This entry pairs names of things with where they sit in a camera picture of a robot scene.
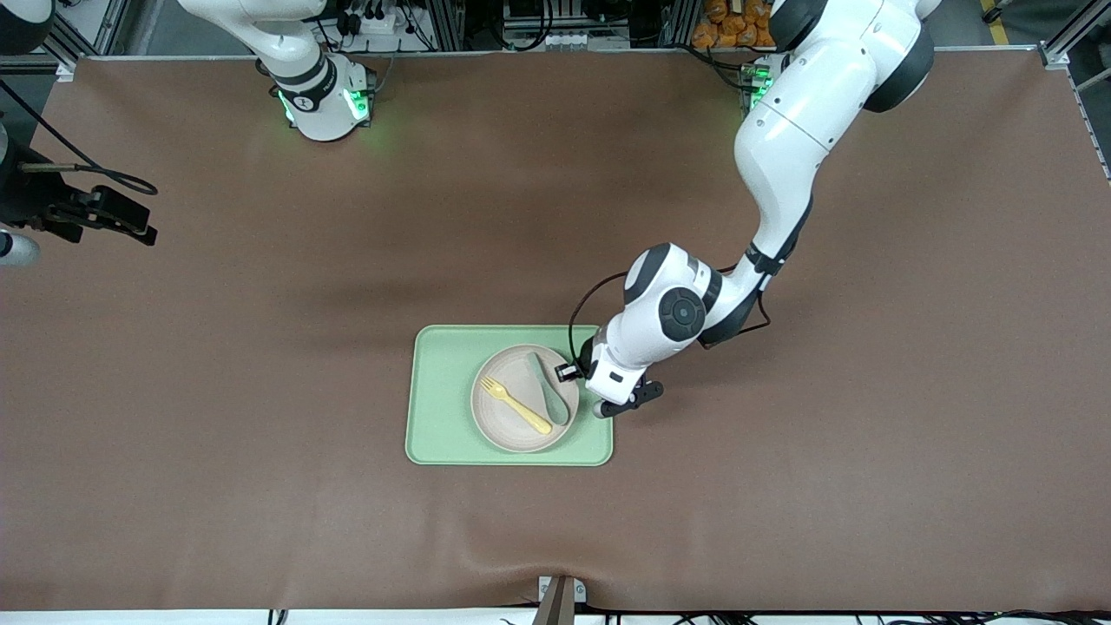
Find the brown post under bracket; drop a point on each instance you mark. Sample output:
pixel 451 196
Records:
pixel 555 608

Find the pale green plastic spoon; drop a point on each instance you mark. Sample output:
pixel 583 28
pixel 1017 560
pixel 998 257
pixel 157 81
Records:
pixel 556 406

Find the white terminal block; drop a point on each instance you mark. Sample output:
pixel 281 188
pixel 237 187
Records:
pixel 564 40

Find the yellow plastic fork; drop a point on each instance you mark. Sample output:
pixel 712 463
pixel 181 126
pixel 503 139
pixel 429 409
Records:
pixel 525 412

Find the light green rectangular tray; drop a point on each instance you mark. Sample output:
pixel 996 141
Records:
pixel 438 399

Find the brown table cover mat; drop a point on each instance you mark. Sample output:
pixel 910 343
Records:
pixel 260 434

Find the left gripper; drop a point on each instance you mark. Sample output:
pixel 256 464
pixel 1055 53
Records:
pixel 587 355

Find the small controller box green light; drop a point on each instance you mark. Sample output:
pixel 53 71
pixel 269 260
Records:
pixel 753 87
pixel 364 95

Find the orange items bag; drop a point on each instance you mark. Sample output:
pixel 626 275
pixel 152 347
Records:
pixel 729 26

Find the aluminium frame profile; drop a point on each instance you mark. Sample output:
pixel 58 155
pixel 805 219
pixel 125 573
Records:
pixel 1072 39
pixel 681 24
pixel 443 26
pixel 82 35

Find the round cream plate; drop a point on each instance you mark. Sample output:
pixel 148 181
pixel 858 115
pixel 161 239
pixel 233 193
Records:
pixel 512 434

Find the white metal table bracket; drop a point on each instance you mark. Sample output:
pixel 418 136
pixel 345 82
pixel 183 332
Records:
pixel 579 590

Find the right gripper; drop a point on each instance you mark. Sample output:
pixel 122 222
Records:
pixel 33 196

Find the white power strip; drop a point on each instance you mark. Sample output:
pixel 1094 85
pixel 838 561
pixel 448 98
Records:
pixel 373 22

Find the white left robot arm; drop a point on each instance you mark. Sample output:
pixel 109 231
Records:
pixel 807 113

